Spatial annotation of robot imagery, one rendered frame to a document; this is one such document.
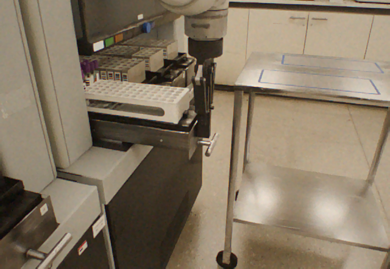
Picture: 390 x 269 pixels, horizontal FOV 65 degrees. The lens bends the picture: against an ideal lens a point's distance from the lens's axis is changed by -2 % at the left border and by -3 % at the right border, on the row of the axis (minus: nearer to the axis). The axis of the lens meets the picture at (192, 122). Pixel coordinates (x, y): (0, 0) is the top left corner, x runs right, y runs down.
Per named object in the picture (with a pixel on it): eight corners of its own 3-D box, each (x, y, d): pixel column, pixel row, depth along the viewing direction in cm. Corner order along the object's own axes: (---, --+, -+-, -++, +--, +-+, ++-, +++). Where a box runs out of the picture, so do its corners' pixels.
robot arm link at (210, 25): (177, 10, 60) (178, 41, 63) (223, 11, 58) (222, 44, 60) (191, 5, 68) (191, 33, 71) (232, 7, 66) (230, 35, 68)
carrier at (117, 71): (133, 77, 99) (132, 58, 96) (139, 77, 98) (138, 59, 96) (115, 89, 89) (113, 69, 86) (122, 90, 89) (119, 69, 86)
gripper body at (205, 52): (194, 32, 70) (194, 72, 74) (181, 39, 63) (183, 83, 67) (226, 33, 68) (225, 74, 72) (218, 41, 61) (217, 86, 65)
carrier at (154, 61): (158, 64, 111) (158, 48, 109) (164, 65, 111) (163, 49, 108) (144, 74, 101) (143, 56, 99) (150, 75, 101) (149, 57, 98)
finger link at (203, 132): (210, 110, 72) (209, 111, 72) (209, 137, 76) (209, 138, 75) (198, 109, 73) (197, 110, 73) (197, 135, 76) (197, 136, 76)
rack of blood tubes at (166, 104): (66, 113, 79) (62, 90, 76) (89, 99, 87) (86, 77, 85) (177, 129, 71) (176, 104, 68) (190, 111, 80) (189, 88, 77)
